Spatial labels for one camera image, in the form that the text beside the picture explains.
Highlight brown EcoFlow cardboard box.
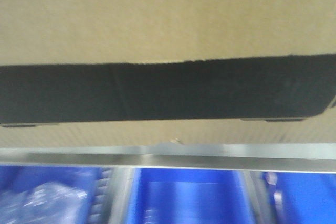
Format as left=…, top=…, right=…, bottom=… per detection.
left=1, top=0, right=335, bottom=148

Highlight silver metal shelf beam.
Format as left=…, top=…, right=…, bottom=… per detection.
left=1, top=143, right=335, bottom=173

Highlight middle blue plastic bin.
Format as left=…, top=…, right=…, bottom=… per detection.
left=125, top=168, right=255, bottom=223

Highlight blue plastic bin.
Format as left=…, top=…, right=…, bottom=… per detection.
left=1, top=166, right=101, bottom=223
left=125, top=168, right=255, bottom=223
left=261, top=172, right=335, bottom=223

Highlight clear plastic bag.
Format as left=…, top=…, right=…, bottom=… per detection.
left=1, top=182, right=88, bottom=223

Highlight right blue plastic bin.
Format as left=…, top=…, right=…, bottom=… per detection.
left=261, top=172, right=335, bottom=223

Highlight left blue plastic bin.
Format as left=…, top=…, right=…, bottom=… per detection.
left=1, top=166, right=101, bottom=223

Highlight left roller track rail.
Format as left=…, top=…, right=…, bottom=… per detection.
left=87, top=167, right=135, bottom=224

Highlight right metal divider rail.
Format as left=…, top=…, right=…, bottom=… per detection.
left=243, top=171, right=277, bottom=224

